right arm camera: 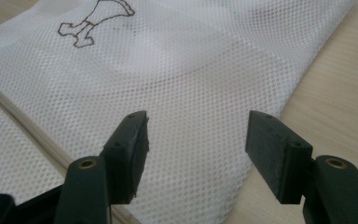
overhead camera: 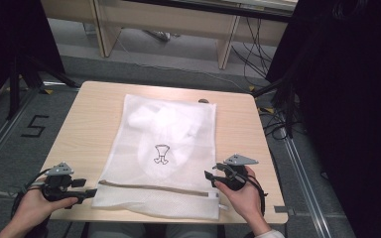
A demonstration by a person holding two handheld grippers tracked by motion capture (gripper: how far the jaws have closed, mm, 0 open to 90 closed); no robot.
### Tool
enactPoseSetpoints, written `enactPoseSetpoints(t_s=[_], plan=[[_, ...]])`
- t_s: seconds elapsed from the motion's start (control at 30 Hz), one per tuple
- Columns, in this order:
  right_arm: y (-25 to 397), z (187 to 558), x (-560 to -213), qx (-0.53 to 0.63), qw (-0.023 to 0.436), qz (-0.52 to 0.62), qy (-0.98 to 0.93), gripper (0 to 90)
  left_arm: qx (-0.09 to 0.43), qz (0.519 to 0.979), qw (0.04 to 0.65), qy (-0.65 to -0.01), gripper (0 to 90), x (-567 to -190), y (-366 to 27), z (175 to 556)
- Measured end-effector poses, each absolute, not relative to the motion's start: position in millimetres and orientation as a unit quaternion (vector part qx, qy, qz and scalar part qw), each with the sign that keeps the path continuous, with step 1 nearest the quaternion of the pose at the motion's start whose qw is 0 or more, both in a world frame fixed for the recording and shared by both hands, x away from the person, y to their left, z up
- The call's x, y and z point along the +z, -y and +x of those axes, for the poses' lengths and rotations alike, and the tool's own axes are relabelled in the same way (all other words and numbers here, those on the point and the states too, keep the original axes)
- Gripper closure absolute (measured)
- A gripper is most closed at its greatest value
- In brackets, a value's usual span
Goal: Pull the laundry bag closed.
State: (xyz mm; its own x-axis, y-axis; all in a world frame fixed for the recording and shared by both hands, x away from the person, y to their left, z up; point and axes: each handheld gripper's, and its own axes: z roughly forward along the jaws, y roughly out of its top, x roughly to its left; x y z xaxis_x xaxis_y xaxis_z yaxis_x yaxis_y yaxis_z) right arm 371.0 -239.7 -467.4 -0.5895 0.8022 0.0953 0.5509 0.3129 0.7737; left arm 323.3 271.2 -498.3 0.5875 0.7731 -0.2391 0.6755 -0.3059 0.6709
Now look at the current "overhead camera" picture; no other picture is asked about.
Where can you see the white mesh laundry bag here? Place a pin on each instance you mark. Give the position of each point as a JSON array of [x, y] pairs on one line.
[[129, 205]]

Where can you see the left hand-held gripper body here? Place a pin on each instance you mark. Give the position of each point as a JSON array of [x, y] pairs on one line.
[[59, 183]]

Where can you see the black curtain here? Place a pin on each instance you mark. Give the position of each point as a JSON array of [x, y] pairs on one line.
[[10, 39], [350, 115]]

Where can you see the person's right hand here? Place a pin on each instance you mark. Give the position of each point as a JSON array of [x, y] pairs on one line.
[[248, 201]]

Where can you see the white garment with black print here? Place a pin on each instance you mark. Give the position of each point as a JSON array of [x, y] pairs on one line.
[[165, 129]]

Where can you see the person's left hand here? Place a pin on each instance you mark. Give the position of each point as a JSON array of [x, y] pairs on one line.
[[34, 208]]

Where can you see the small dark round object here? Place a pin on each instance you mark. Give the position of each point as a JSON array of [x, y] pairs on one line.
[[203, 100]]

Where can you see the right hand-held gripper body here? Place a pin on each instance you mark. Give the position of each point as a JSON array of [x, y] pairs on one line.
[[236, 175]]

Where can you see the person's grey clothing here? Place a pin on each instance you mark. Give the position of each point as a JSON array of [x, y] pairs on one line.
[[178, 231]]

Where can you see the aluminium floor rail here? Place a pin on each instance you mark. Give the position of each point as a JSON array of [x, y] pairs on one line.
[[6, 132], [306, 185]]

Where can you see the grey tape strip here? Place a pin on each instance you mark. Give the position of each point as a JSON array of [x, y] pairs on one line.
[[282, 209]]

